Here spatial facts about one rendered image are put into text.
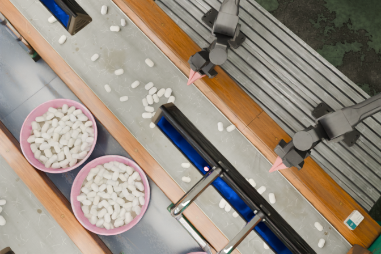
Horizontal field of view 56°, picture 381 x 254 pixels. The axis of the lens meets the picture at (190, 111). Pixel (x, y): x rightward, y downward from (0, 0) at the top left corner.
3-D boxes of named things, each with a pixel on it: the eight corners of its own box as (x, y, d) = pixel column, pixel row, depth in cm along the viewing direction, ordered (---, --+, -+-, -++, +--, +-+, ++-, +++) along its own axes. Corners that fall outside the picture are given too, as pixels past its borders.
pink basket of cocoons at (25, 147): (71, 92, 140) (64, 84, 130) (116, 141, 135) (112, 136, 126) (15, 137, 134) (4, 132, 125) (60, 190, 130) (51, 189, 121)
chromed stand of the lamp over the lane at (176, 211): (203, 172, 134) (218, 157, 91) (241, 212, 131) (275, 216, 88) (166, 208, 130) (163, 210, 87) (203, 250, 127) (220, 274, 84)
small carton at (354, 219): (354, 210, 125) (356, 210, 123) (361, 217, 124) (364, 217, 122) (343, 222, 123) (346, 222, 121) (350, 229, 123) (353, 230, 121)
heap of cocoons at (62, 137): (71, 96, 138) (66, 91, 132) (110, 140, 135) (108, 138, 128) (20, 137, 133) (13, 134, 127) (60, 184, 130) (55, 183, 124)
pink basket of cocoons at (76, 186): (100, 146, 135) (94, 142, 126) (163, 177, 133) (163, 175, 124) (63, 212, 128) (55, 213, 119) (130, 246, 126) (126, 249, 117)
